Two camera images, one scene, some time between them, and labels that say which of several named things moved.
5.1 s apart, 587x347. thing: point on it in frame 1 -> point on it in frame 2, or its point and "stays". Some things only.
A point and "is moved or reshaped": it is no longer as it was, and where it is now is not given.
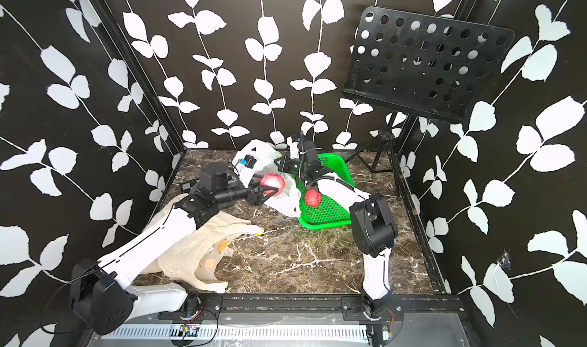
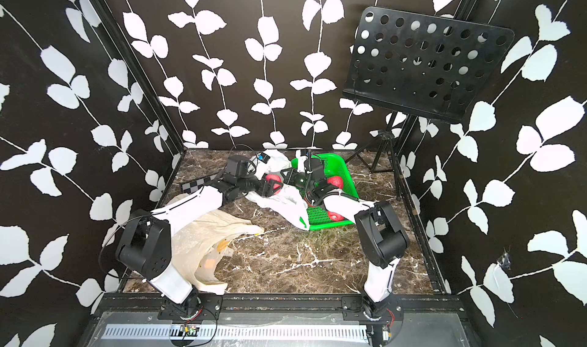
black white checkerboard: [187, 186] stays
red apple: [274, 180] stays
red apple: [312, 197] is moved or reshaped
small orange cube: [209, 264] stays
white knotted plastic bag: [287, 199] is moved or reshaped
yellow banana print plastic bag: [195, 257] stays
